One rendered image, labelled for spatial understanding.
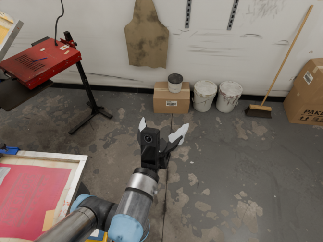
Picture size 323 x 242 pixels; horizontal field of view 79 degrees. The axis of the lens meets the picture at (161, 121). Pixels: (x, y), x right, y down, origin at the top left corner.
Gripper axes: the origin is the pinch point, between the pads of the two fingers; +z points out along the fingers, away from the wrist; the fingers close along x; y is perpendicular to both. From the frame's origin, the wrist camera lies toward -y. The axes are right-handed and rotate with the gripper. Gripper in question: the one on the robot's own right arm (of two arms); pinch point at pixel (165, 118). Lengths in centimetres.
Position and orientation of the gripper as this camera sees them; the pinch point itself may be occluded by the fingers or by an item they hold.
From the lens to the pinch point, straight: 63.2
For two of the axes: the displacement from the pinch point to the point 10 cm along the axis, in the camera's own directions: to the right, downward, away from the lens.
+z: 2.9, -7.4, 6.1
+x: 9.5, 1.4, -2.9
